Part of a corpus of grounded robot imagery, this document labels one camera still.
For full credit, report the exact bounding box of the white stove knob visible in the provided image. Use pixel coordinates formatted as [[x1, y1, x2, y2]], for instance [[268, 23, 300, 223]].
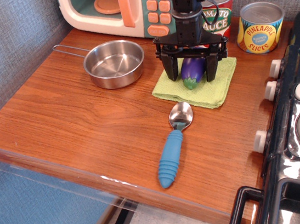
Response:
[[253, 130, 267, 154], [264, 81, 278, 102], [269, 59, 282, 79]]

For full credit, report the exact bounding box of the purple toy eggplant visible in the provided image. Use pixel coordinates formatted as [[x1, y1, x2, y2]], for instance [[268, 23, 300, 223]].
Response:
[[180, 57, 206, 90]]

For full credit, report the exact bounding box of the small steel pot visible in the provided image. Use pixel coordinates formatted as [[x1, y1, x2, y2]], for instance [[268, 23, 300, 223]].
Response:
[[53, 39, 145, 90]]

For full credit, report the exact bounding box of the green folded cloth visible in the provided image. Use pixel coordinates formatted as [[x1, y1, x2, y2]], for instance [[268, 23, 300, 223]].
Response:
[[152, 57, 237, 109]]

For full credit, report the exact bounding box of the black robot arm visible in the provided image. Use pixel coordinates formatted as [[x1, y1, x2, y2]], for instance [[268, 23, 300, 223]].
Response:
[[153, 0, 228, 82]]

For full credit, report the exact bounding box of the tomato sauce can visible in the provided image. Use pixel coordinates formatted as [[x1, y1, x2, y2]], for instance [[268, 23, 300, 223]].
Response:
[[202, 0, 233, 38]]

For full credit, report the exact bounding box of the blue handled metal spoon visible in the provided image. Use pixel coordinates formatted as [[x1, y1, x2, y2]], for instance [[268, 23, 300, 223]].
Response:
[[158, 101, 193, 188]]

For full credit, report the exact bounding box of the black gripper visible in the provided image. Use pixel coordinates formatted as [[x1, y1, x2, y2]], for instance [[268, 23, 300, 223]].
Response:
[[153, 8, 228, 82]]

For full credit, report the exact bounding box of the toy microwave oven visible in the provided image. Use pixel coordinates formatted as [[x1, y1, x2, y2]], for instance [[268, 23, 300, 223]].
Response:
[[58, 0, 176, 38]]

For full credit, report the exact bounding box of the pineapple slices can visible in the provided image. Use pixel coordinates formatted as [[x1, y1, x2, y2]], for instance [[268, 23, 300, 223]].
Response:
[[237, 2, 285, 54]]

